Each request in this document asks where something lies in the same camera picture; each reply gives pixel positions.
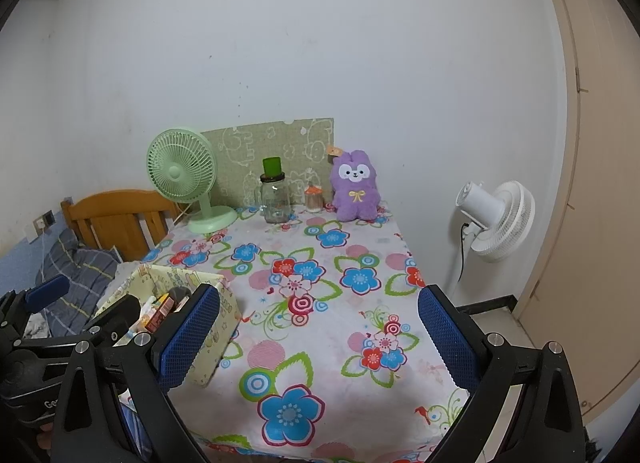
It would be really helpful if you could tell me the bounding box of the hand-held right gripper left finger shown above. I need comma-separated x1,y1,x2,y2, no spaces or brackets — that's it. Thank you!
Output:
50,283,222,463

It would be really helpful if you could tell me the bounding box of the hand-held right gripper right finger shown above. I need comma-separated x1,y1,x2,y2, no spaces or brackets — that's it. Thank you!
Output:
417,284,586,463

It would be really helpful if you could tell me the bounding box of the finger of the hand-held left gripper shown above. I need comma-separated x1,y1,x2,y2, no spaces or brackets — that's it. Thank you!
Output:
25,274,71,311
82,294,142,346

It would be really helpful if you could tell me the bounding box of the cream printed fabric storage box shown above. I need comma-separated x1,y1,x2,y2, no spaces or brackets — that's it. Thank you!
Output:
92,264,241,389

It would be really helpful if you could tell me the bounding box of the blue plaid pillow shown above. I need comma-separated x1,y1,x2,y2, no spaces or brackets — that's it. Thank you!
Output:
37,230,121,336

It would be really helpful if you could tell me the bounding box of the black baseboard strip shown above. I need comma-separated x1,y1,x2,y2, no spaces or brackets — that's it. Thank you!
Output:
455,294,515,316

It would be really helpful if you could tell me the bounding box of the wooden chair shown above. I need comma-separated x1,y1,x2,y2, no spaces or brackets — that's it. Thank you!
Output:
61,189,183,261

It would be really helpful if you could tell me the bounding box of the white standing fan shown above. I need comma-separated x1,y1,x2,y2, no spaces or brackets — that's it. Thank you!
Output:
445,180,536,296

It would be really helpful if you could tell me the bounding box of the green desk fan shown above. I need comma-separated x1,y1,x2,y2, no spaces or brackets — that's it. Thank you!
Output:
146,129,239,235

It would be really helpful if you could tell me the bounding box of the glass jar with green lid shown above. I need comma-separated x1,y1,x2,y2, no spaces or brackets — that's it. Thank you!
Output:
256,157,292,224

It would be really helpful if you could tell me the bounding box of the purple plush toy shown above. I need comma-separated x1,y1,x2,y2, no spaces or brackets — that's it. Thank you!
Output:
327,148,383,222

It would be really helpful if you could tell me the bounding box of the beige door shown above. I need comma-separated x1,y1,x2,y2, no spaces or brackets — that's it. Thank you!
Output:
515,0,640,436

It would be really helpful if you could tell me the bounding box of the green printed board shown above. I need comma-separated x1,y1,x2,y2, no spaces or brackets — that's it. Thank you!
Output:
201,117,335,208

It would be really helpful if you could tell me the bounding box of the black fan cable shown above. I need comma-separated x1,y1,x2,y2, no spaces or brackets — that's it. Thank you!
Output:
460,225,473,289

